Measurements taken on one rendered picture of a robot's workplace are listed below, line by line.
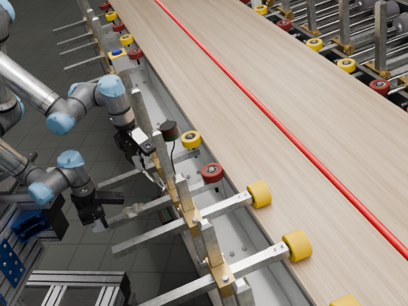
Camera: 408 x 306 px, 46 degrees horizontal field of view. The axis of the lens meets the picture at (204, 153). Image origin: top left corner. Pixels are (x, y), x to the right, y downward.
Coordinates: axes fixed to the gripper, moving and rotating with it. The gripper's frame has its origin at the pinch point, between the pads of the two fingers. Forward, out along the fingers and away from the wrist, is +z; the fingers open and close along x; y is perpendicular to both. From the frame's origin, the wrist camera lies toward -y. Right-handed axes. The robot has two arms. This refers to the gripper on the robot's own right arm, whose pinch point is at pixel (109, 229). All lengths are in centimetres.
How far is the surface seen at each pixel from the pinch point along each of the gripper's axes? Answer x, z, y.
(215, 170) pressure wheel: 1.1, -7.9, -43.2
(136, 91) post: -27, -34, -27
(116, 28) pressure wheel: -172, -7, -40
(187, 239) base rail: 7.9, 12.5, -25.0
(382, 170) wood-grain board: 33, -8, -91
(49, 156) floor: -201, 83, 38
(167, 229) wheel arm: 25.9, -13.5, -18.6
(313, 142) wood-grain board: 7, -8, -80
